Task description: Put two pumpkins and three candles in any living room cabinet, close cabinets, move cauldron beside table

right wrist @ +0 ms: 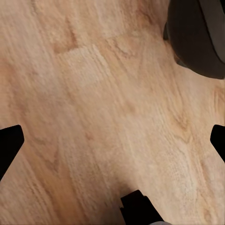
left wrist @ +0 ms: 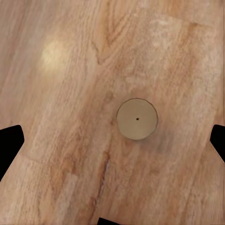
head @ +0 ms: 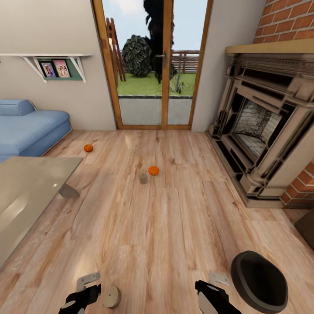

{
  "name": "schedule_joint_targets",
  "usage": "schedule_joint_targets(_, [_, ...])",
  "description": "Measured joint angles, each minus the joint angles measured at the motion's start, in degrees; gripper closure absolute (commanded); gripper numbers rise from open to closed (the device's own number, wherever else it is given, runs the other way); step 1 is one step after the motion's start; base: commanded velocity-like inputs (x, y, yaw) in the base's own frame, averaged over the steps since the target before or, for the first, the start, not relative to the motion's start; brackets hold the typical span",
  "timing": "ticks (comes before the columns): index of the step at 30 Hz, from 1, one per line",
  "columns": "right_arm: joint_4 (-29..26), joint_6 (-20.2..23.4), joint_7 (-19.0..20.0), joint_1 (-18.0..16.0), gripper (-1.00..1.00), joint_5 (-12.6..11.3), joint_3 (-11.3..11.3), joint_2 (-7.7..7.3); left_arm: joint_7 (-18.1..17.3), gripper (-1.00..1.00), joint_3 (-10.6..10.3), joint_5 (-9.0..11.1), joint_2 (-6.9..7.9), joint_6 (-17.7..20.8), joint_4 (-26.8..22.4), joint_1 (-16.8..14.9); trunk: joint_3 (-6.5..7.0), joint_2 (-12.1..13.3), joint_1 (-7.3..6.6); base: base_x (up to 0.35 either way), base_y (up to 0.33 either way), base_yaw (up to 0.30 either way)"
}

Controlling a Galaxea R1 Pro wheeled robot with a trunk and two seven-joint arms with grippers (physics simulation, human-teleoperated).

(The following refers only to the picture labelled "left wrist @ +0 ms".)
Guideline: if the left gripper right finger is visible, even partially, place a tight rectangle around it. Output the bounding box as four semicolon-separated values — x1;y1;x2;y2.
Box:
210;124;225;162

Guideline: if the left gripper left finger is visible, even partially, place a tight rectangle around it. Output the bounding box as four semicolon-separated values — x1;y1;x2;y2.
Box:
0;125;24;181

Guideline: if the pillar candle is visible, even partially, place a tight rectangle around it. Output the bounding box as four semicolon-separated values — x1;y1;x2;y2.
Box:
116;98;158;140

